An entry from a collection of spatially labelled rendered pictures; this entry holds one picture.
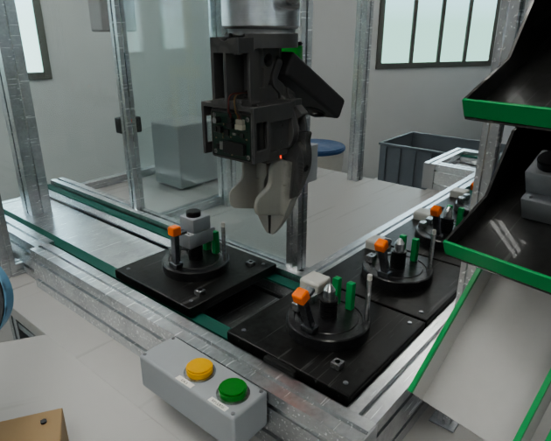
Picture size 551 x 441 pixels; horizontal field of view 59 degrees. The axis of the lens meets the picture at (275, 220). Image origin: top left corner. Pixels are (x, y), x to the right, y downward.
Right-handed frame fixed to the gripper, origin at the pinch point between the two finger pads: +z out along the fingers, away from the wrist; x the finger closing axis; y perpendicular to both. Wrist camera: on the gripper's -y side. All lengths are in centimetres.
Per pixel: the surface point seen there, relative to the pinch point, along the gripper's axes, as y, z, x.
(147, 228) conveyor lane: -29, 29, -69
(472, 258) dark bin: -12.0, 3.4, 18.6
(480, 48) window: -465, -3, -138
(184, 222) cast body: -18.0, 16.0, -39.6
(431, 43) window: -416, -8, -166
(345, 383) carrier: -9.1, 26.1, 5.1
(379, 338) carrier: -22.1, 26.3, 3.3
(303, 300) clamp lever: -11.0, 17.0, -4.0
